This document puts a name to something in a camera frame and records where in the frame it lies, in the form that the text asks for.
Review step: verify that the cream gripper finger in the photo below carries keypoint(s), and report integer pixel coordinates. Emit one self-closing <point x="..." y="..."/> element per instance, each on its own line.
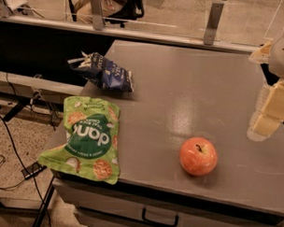
<point x="261" y="55"/>
<point x="269" y="112"/>

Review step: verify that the red apple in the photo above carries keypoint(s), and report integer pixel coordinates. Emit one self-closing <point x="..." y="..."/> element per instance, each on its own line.
<point x="198" y="156"/>

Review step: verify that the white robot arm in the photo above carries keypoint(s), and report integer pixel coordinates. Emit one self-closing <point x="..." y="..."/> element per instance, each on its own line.
<point x="276" y="56"/>

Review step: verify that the blue chip bag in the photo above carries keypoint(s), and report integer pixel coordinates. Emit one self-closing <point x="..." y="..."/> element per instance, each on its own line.
<point x="102" y="72"/>

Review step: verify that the green rice chip bag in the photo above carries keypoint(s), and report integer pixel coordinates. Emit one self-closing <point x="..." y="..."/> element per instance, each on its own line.
<point x="91" y="147"/>

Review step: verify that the black office chair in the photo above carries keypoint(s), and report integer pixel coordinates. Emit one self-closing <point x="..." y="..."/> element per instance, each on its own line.
<point x="131" y="11"/>

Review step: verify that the person in tan trousers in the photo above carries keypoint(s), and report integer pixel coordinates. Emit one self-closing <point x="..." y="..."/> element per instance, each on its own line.
<point x="84" y="9"/>

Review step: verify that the grey cabinet drawer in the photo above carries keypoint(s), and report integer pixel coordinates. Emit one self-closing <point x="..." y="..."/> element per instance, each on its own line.
<point x="102" y="207"/>

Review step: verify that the black power adapter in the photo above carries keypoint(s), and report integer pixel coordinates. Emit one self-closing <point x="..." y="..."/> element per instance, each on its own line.
<point x="32" y="170"/>

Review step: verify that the metal railing post right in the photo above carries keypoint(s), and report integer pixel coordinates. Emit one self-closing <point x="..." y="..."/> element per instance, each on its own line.
<point x="213" y="23"/>

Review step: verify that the metal railing post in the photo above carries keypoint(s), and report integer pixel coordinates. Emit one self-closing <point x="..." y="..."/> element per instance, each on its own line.
<point x="213" y="23"/>
<point x="97" y="15"/>

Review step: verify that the metal railing post left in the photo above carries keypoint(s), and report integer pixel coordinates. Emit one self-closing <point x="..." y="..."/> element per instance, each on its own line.
<point x="97" y="15"/>

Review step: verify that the black drawer handle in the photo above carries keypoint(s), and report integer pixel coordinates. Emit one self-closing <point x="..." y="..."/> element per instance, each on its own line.
<point x="158" y="219"/>

